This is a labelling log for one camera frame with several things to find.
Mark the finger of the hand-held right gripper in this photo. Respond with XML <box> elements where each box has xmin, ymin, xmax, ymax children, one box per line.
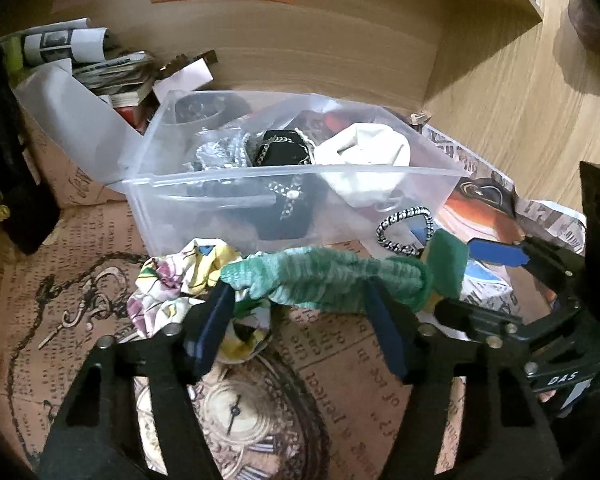
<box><xmin>436</xmin><ymin>298</ymin><xmax>589</xmax><ymax>350</ymax></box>
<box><xmin>467</xmin><ymin>236</ymin><xmax>587</xmax><ymax>302</ymax></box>

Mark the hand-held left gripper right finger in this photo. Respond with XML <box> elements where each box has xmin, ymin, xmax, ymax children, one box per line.
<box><xmin>364</xmin><ymin>284</ymin><xmax>564</xmax><ymax>480</ymax></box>

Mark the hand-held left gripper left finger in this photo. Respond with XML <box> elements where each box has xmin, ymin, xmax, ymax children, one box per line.
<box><xmin>37</xmin><ymin>281</ymin><xmax>237</xmax><ymax>480</ymax></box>

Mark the green velvet scrunchie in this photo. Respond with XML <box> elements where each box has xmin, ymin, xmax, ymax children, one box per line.
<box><xmin>424</xmin><ymin>230</ymin><xmax>469</xmax><ymax>297</ymax></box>

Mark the green knit scrunchie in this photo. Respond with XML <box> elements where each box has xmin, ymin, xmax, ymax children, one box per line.
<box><xmin>220</xmin><ymin>246</ymin><xmax>434</xmax><ymax>314</ymax></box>

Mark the clear plastic storage bin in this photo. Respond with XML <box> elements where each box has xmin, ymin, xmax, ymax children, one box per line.
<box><xmin>122</xmin><ymin>90</ymin><xmax>474</xmax><ymax>257</ymax></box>

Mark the floral fabric scrunchie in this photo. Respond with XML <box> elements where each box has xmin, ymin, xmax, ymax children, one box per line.
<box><xmin>126</xmin><ymin>238</ymin><xmax>272</xmax><ymax>364</ymax></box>

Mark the newspaper print table mat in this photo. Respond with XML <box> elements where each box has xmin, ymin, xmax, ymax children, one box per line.
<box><xmin>0</xmin><ymin>120</ymin><xmax>589</xmax><ymax>480</ymax></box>

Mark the black hair bow with bead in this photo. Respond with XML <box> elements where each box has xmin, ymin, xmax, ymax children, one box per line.
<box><xmin>252</xmin><ymin>175</ymin><xmax>331</xmax><ymax>241</ymax></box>

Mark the white fabric scrunchie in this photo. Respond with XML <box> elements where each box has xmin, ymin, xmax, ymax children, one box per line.
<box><xmin>313</xmin><ymin>122</ymin><xmax>412</xmax><ymax>209</ymax></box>

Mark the silver patterned scrunchie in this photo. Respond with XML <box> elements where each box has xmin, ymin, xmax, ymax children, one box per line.
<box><xmin>182</xmin><ymin>132</ymin><xmax>256</xmax><ymax>187</ymax></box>

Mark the red orange hair accessory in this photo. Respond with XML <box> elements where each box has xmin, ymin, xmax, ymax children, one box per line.
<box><xmin>300</xmin><ymin>110</ymin><xmax>362</xmax><ymax>137</ymax></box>

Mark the wooden shelf panel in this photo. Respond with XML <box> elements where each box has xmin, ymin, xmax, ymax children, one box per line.
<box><xmin>420</xmin><ymin>0</ymin><xmax>544</xmax><ymax>112</ymax></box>

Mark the white card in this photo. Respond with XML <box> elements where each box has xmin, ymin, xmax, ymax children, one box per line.
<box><xmin>152</xmin><ymin>57</ymin><xmax>215</xmax><ymax>104</ymax></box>

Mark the brown rounded object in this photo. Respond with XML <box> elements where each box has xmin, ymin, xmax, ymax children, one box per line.
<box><xmin>567</xmin><ymin>0</ymin><xmax>600</xmax><ymax>57</ymax></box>

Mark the black box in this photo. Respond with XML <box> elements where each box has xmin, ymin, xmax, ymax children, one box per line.
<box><xmin>0</xmin><ymin>39</ymin><xmax>62</xmax><ymax>256</ymax></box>

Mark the stack of magazines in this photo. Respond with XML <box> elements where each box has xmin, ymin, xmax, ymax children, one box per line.
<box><xmin>72</xmin><ymin>50</ymin><xmax>157</xmax><ymax>109</ymax></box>

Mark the rolled newspaper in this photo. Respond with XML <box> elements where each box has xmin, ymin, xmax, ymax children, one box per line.
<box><xmin>17</xmin><ymin>17</ymin><xmax>114</xmax><ymax>67</ymax></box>

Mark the black white braided hair tie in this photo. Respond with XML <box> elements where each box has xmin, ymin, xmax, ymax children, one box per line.
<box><xmin>376</xmin><ymin>206</ymin><xmax>435</xmax><ymax>260</ymax></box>

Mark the black scrunchie with chain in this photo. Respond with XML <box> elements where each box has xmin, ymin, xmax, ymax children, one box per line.
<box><xmin>252</xmin><ymin>129</ymin><xmax>315</xmax><ymax>167</ymax></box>

